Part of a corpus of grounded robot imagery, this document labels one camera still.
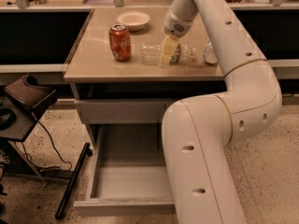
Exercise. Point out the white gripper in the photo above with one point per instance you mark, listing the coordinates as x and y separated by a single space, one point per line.
175 24

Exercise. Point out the clear plastic water bottle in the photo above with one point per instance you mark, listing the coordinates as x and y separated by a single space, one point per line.
151 52

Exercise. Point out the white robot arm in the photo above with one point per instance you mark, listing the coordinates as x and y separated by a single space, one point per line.
196 130

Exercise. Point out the small clear plastic bottle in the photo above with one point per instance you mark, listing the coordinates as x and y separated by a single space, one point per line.
209 54

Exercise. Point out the grey drawer cabinet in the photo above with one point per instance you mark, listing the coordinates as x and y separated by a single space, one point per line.
93 73

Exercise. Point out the closed grey top drawer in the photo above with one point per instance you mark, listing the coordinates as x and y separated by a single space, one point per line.
121 111

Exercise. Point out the open grey middle drawer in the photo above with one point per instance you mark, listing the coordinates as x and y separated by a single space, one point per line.
128 175

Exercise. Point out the white paper bowl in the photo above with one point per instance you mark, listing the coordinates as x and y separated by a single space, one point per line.
134 20

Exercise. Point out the orange soda can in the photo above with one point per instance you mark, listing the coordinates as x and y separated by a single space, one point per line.
120 43

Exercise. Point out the dark side stand tray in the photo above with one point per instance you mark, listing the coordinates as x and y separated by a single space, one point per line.
23 106

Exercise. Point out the black stand leg bar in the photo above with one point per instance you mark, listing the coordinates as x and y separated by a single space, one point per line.
85 152

